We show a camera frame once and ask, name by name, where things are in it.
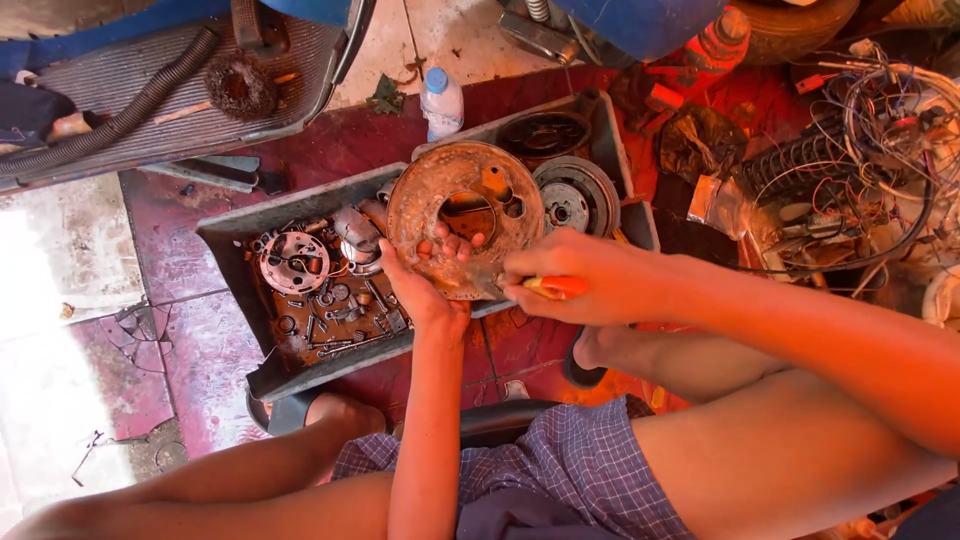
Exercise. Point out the person's left leg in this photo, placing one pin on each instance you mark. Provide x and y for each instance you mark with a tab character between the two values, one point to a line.
225	502

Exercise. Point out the white round plastic part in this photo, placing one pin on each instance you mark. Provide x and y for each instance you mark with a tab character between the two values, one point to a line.
943	296

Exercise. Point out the person's leg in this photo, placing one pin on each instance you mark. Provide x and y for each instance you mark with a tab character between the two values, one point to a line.
225	502
780	450

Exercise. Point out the heap of small bolts and parts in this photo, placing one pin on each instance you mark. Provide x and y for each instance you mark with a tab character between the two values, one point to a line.
341	315

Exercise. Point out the dark metal bracket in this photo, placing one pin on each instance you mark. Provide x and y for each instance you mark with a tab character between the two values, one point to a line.
217	174

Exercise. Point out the person's right leg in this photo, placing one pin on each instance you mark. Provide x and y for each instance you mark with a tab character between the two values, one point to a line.
780	450

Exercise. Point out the green dry leaf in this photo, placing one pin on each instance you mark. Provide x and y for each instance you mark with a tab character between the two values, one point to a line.
386	97

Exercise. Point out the black round clutch part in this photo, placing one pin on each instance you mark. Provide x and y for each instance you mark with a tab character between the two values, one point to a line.
544	133

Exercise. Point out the crumpled clear plastic bag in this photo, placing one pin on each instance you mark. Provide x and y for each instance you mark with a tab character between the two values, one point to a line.
720	206

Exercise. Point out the person's right hand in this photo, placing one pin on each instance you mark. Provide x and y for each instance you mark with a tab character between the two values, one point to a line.
607	281

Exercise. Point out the black stool seat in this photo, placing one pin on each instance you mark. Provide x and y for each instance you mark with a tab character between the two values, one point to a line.
499	421

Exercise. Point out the person's right fingers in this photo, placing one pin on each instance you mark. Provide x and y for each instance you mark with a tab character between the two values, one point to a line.
529	266

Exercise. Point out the grey plastic parts tray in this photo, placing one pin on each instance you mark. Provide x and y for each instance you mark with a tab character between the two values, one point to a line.
240	255

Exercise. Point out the blue scooter body panel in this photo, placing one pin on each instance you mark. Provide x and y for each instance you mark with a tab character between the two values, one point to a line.
637	26

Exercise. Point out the orange plastic bottle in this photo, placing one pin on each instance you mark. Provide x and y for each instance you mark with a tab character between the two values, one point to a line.
716	46

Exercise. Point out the person's left hand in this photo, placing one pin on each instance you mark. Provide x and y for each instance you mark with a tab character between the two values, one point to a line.
424	296

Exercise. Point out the chrome curved metal part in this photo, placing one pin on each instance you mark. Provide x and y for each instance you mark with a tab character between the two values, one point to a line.
356	229

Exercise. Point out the clear plastic water bottle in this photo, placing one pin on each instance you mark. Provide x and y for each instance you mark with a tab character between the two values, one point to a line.
442	105

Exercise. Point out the grey ribbed scooter floorboard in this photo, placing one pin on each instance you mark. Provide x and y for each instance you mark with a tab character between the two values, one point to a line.
300	82

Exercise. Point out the round stator plate with coils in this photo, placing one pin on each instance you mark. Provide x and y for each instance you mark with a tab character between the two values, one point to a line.
294	262

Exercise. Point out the grey round flywheel drum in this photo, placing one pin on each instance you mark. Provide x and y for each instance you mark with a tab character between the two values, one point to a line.
577	196

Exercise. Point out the black sandal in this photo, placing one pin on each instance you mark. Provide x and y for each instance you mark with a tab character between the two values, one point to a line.
577	375
285	412

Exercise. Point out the rusty round metal plate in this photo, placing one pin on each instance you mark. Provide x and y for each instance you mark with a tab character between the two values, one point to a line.
427	195

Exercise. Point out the black rubber tyre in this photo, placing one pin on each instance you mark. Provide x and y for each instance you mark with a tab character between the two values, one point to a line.
795	30

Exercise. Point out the person's checkered shorts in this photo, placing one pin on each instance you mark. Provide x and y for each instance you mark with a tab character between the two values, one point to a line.
555	465

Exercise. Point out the black finned cylinder part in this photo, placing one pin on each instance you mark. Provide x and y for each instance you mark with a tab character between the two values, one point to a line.
791	161

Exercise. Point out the chrome kick lever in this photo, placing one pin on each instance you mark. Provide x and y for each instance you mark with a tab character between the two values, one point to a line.
536	37

